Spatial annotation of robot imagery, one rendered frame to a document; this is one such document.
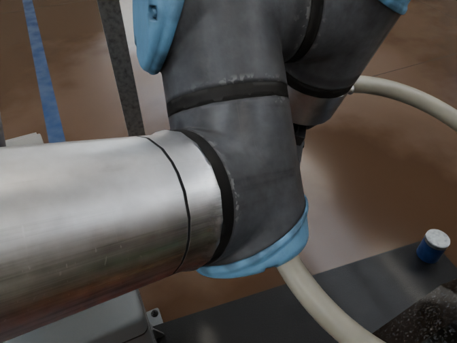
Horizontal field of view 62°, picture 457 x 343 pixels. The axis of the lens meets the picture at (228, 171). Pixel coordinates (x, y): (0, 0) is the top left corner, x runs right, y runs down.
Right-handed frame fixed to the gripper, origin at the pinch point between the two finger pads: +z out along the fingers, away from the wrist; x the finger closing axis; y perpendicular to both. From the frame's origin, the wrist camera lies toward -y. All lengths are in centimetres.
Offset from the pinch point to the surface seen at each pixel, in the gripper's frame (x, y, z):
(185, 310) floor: 3, -8, 116
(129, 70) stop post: -51, -84, 70
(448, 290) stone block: 52, -5, 24
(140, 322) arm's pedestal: -9.6, 19.2, 27.1
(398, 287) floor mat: 87, -38, 96
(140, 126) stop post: -43, -79, 99
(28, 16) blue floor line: -216, -254, 215
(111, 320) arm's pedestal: -14.7, 20.3, 26.8
